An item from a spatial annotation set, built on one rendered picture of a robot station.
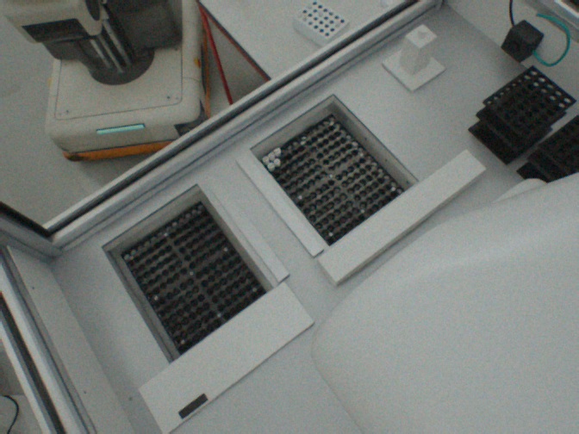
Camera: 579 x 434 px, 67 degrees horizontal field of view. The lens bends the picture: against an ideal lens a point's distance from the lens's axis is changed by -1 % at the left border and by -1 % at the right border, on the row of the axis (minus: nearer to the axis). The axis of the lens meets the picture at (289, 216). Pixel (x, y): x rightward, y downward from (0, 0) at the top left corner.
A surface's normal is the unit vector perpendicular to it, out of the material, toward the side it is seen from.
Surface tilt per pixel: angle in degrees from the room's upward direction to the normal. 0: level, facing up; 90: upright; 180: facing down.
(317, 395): 0
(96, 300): 0
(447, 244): 25
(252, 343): 0
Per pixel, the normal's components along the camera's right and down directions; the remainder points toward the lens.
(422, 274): -0.28, -0.51
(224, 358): -0.07, -0.37
